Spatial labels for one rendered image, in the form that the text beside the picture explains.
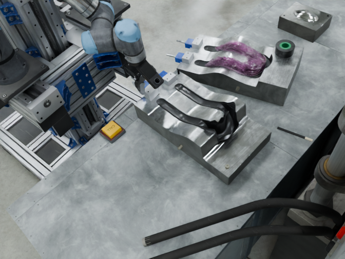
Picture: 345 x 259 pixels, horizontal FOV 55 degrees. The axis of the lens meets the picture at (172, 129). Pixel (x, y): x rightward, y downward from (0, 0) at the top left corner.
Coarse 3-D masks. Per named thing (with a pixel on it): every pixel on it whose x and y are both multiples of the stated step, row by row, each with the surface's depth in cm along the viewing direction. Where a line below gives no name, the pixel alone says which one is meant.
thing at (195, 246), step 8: (208, 240) 105; (216, 240) 104; (224, 240) 104; (184, 248) 106; (192, 248) 105; (200, 248) 105; (208, 248) 105; (160, 256) 107; (168, 256) 106; (176, 256) 105; (184, 256) 106
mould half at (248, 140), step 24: (144, 96) 141; (168, 96) 140; (216, 96) 135; (144, 120) 142; (168, 120) 133; (216, 120) 124; (240, 120) 131; (192, 144) 122; (216, 144) 125; (240, 144) 125; (264, 144) 129; (216, 168) 120; (240, 168) 122
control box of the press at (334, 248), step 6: (342, 228) 59; (336, 234) 60; (342, 234) 59; (342, 240) 58; (330, 246) 65; (336, 246) 65; (342, 246) 54; (330, 252) 65; (336, 252) 58; (342, 252) 47; (330, 258) 61; (336, 258) 50; (342, 258) 48
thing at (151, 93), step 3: (132, 78) 141; (135, 78) 141; (144, 81) 139; (147, 84) 138; (144, 87) 138; (147, 87) 136; (150, 87) 136; (147, 90) 135; (150, 90) 135; (153, 90) 135; (156, 90) 137; (147, 93) 135; (150, 93) 135; (153, 93) 136; (156, 93) 138; (147, 96) 137; (150, 96) 136; (153, 96) 138; (150, 99) 138
